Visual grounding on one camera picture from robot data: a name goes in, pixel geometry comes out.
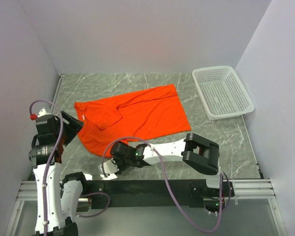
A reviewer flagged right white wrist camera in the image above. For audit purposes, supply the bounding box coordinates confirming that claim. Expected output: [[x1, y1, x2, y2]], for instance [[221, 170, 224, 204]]
[[98, 159, 119, 180]]

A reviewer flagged white plastic mesh basket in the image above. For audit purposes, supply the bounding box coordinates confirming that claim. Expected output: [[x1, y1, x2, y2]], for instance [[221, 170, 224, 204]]
[[192, 66, 255, 120]]

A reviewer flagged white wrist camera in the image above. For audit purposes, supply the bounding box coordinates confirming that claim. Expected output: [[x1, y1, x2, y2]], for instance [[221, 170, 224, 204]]
[[98, 159, 119, 180], [29, 107, 51, 122]]

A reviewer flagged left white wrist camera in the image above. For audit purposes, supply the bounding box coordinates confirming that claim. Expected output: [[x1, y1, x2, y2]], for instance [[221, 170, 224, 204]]
[[29, 107, 51, 122]]

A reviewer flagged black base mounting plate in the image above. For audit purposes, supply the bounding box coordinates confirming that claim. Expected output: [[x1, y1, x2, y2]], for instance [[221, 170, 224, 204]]
[[87, 179, 219, 208]]

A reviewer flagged orange t shirt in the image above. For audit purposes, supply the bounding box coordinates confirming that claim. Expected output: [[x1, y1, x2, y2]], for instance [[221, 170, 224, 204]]
[[74, 84, 191, 157]]

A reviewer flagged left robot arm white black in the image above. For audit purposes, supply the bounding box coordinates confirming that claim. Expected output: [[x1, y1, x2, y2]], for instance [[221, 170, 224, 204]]
[[29, 108, 87, 236]]

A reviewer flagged aluminium rail frame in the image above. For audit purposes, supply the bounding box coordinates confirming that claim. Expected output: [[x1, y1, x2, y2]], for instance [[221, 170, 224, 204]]
[[16, 73, 277, 202]]

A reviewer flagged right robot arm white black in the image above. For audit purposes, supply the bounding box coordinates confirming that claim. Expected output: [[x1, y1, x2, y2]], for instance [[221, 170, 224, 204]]
[[102, 133, 222, 200]]

